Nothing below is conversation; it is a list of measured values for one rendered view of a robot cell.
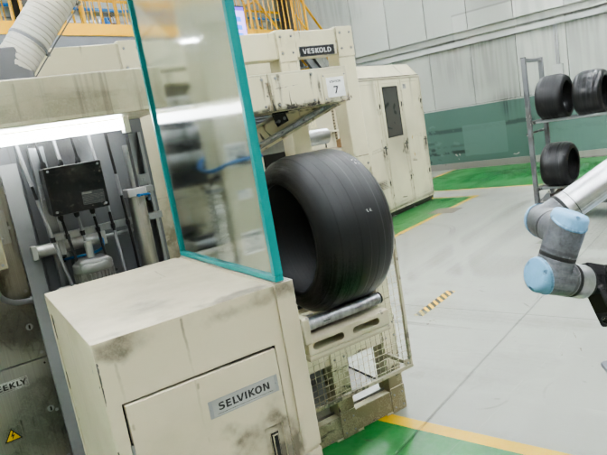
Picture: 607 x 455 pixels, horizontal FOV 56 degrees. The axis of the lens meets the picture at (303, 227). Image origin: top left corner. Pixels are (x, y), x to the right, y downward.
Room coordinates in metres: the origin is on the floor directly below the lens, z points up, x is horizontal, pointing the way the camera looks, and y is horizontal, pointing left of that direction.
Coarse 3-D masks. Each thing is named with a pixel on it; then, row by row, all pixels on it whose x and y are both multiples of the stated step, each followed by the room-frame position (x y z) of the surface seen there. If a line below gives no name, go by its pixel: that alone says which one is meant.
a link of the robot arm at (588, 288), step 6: (576, 264) 1.41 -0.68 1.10; (588, 270) 1.39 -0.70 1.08; (588, 276) 1.38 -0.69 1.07; (594, 276) 1.39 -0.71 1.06; (588, 282) 1.37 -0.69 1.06; (594, 282) 1.38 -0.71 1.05; (588, 288) 1.37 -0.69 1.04; (594, 288) 1.38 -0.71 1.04; (582, 294) 1.38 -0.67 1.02; (588, 294) 1.38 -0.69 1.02
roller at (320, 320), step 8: (368, 296) 1.99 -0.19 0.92; (376, 296) 1.99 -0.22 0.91; (344, 304) 1.94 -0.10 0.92; (352, 304) 1.94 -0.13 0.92; (360, 304) 1.95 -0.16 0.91; (368, 304) 1.96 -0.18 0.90; (376, 304) 1.99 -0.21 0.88; (328, 312) 1.89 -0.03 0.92; (336, 312) 1.90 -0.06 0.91; (344, 312) 1.91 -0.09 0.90; (352, 312) 1.93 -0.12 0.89; (312, 320) 1.85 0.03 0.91; (320, 320) 1.86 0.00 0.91; (328, 320) 1.87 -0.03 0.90; (312, 328) 1.84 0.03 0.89
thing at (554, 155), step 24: (600, 72) 6.32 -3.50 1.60; (528, 96) 6.70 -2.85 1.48; (552, 96) 6.52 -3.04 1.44; (576, 96) 6.35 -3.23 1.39; (600, 96) 6.22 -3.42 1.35; (528, 120) 6.70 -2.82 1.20; (552, 120) 6.66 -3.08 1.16; (528, 144) 6.72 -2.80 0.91; (552, 144) 6.73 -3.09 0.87; (552, 168) 6.55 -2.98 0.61; (576, 168) 6.91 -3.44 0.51; (552, 192) 7.12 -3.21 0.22
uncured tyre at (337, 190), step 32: (288, 160) 1.98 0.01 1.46; (320, 160) 1.96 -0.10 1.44; (288, 192) 2.30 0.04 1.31; (320, 192) 1.83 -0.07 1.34; (352, 192) 1.86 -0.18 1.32; (288, 224) 2.32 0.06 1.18; (320, 224) 1.80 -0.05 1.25; (352, 224) 1.81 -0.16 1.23; (384, 224) 1.87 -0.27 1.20; (288, 256) 2.28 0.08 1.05; (320, 256) 1.82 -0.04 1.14; (352, 256) 1.80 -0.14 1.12; (384, 256) 1.88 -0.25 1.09; (320, 288) 1.85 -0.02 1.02; (352, 288) 1.86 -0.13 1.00
